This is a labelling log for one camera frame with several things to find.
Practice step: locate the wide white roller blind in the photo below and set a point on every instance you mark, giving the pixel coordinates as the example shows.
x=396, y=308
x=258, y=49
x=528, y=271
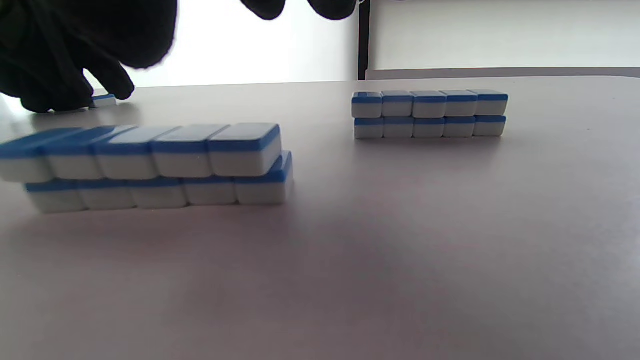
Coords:
x=250, y=45

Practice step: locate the grey roller blind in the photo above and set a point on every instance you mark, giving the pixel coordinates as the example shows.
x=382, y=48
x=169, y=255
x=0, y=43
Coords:
x=500, y=40

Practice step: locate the black window frame post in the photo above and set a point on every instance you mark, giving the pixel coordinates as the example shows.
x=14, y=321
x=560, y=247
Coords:
x=363, y=45

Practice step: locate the person's left hand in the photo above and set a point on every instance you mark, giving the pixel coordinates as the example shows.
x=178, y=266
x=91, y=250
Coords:
x=45, y=75

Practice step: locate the person's right hand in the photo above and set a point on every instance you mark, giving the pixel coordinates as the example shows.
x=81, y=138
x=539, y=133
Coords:
x=135, y=30

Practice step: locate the blue mahjong tile wall row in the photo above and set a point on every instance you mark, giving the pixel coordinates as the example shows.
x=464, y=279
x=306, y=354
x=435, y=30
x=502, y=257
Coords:
x=430, y=112
x=150, y=165

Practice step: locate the single blue mahjong tile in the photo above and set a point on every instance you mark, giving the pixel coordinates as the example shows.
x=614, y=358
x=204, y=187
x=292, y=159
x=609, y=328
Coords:
x=106, y=101

